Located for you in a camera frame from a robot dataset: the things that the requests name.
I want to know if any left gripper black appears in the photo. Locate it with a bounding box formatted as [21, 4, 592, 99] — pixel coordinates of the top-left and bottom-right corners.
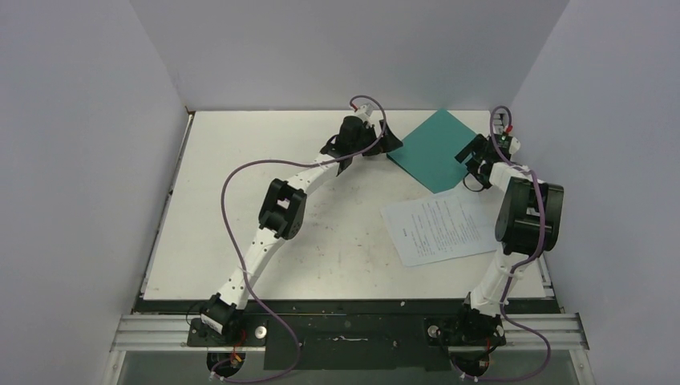
[350, 120, 401, 157]

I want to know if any teal folder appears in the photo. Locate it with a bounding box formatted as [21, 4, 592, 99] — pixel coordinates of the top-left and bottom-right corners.
[387, 110, 477, 193]

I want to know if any printed white paper sheet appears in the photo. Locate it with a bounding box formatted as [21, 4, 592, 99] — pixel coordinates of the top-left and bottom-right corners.
[381, 186, 501, 267]

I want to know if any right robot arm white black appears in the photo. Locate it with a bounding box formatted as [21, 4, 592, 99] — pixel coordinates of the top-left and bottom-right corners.
[427, 132, 565, 347]

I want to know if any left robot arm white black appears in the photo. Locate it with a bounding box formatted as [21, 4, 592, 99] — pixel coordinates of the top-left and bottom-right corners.
[188, 112, 403, 346]

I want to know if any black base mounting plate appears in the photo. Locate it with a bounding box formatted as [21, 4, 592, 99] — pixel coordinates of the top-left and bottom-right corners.
[138, 299, 560, 377]

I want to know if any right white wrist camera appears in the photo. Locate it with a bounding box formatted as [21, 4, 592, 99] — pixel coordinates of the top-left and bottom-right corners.
[492, 115, 514, 148]

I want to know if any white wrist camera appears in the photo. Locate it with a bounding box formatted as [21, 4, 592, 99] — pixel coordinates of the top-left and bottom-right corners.
[354, 103, 374, 122]
[492, 115, 514, 148]

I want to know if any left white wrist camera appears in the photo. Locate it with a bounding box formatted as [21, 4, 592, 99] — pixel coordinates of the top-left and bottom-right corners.
[354, 103, 374, 122]

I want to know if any aluminium rail frame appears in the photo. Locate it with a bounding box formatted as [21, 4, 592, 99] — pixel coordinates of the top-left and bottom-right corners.
[111, 314, 589, 351]

